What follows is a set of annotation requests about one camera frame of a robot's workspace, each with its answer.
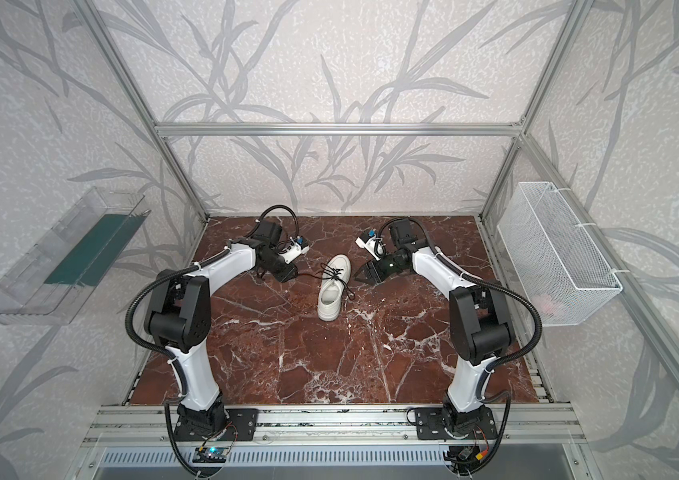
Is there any white sneaker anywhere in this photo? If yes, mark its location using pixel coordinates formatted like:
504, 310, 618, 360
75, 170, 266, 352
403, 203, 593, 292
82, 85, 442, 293
317, 254, 351, 322

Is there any black shoelace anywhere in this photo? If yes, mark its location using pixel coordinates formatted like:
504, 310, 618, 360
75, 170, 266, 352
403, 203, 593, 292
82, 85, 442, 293
297, 262, 357, 301

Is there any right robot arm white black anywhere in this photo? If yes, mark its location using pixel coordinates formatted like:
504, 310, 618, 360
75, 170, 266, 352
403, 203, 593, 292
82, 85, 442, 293
355, 217, 543, 440

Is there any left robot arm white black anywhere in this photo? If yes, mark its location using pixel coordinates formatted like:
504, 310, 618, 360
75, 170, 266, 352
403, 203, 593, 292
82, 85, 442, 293
124, 204, 306, 442

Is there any pink item in basket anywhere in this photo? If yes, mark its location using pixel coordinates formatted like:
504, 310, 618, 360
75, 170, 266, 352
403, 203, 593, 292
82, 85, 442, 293
531, 293, 563, 318

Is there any left green circuit board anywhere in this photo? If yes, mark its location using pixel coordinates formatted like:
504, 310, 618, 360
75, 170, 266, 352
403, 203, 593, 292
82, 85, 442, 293
192, 446, 232, 465

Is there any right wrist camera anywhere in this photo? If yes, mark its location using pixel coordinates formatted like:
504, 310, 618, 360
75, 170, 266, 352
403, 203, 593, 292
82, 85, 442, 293
355, 229, 385, 257

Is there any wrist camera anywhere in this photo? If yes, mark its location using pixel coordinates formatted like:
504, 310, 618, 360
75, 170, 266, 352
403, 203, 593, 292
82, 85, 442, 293
279, 236, 310, 264
355, 229, 385, 257

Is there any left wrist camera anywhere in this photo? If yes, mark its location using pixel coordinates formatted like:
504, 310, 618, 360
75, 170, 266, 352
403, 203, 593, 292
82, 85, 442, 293
279, 236, 310, 264

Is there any aluminium frame crossbar back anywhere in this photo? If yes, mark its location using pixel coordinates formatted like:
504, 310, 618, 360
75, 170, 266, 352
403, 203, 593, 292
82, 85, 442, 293
155, 122, 521, 137

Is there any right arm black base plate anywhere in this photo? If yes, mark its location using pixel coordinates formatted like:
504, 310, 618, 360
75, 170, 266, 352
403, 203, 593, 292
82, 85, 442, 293
411, 405, 499, 440

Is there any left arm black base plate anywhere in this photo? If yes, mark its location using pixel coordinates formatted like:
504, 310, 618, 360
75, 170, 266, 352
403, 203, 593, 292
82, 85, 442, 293
173, 407, 259, 442

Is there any white wire mesh basket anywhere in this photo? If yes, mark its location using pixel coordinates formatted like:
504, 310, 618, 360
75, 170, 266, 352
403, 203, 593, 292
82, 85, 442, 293
497, 181, 623, 327

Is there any right circuit board with wires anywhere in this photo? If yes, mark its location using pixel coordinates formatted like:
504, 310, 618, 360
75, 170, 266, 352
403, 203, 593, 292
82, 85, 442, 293
443, 445, 491, 468

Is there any clear plastic wall bin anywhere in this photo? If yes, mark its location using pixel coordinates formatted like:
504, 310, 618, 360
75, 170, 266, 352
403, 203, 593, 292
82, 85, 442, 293
0, 187, 151, 325

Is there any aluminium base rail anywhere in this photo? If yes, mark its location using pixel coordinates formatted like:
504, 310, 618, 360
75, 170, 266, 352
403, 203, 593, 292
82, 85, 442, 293
81, 403, 587, 447

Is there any aluminium frame post back left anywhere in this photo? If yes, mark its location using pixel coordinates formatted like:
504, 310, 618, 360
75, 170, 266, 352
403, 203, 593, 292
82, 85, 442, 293
72, 0, 208, 221

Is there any aluminium frame post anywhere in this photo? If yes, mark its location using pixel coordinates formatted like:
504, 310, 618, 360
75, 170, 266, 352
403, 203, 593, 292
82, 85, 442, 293
479, 0, 593, 222
72, 0, 208, 221

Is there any aluminium frame post back right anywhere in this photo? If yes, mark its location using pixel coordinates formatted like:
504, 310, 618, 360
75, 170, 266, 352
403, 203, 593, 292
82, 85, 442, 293
479, 0, 593, 222

